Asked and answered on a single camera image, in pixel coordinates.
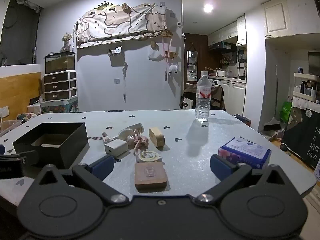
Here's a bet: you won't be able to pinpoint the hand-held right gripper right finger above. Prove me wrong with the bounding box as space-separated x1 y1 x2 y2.
191 154 288 205

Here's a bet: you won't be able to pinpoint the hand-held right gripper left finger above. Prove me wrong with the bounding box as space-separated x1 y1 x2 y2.
34 154 130 205

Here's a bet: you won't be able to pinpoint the white charger cube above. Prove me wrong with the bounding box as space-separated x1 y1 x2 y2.
104 140 128 155

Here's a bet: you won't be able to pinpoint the black cardboard box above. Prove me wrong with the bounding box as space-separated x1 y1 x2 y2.
12 122 88 169

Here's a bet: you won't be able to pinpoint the pink scissors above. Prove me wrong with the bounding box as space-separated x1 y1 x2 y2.
132 129 150 156

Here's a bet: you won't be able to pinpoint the round white tin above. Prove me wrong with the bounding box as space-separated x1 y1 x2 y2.
138 150 162 164

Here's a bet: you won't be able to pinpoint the brown card with clear hook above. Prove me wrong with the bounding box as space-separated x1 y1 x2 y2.
134 162 168 190

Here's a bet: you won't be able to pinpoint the clear plastic storage bin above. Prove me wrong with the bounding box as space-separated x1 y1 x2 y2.
0 119 23 137

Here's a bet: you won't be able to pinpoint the blue floral tissue pack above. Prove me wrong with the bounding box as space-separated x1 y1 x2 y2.
218 137 272 169

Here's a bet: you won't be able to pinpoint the white round plastic gadget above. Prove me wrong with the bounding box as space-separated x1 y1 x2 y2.
117 128 137 144

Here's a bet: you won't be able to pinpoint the pile of plush toys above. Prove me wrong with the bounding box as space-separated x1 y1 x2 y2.
16 112 38 121

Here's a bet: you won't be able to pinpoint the white box device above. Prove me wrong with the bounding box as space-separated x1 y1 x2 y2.
27 102 42 116

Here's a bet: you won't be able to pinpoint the light wooden block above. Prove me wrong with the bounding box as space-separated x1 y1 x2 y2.
149 127 165 147

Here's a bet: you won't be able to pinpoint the dark dustpan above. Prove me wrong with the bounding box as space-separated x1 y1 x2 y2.
264 116 282 132

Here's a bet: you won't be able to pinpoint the white kitchen base cabinet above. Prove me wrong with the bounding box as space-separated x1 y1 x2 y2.
220 79 247 117

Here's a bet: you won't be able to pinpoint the chair with brown jacket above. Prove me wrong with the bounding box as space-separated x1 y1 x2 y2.
180 84 226 111

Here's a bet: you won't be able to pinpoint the white tote bag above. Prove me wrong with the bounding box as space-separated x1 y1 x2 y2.
181 97 194 110

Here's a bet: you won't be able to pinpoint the clear water bottle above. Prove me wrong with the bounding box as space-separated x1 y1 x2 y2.
195 70 212 122

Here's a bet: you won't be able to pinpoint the patterned cabinet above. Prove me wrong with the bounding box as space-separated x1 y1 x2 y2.
40 97 79 114

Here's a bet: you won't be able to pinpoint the green bag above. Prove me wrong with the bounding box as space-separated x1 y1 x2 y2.
279 101 293 124

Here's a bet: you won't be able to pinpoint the white drawer unit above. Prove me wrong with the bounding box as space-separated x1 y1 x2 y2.
43 70 77 102

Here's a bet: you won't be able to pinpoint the black chalkboard sign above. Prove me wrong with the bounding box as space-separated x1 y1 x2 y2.
282 108 320 171

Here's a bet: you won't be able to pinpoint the glass fish tank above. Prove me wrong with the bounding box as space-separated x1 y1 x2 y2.
45 52 76 73

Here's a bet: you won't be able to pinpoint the white shelf rack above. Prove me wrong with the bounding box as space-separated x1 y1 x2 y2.
292 72 320 103

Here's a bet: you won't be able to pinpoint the dark window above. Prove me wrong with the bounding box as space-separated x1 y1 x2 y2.
0 0 42 67

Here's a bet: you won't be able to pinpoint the white plastic bag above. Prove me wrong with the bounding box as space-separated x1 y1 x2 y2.
148 47 162 61

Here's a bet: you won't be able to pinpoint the dried flower vase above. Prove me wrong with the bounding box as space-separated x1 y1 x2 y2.
60 32 73 53

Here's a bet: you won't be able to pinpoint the pink hanging ribbon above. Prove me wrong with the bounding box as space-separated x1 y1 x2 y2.
162 36 171 66

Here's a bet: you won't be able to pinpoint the white kitchen upper cabinets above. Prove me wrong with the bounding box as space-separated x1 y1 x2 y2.
207 15 247 47

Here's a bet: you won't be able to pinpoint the dark screen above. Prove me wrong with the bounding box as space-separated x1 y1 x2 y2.
308 51 320 76

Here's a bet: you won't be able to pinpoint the gold crown decoration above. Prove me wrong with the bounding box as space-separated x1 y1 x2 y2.
96 1 118 11

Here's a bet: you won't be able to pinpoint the hanging wall charm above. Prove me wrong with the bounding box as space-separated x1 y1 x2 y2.
122 62 129 103

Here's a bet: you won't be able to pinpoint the hanging wall mirror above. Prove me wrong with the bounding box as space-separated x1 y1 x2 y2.
187 50 198 82

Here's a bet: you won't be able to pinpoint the printed cloth on wall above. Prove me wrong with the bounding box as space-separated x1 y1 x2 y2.
75 2 168 48

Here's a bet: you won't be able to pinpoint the white wall cabinet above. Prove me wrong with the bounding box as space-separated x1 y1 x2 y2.
261 0 293 38

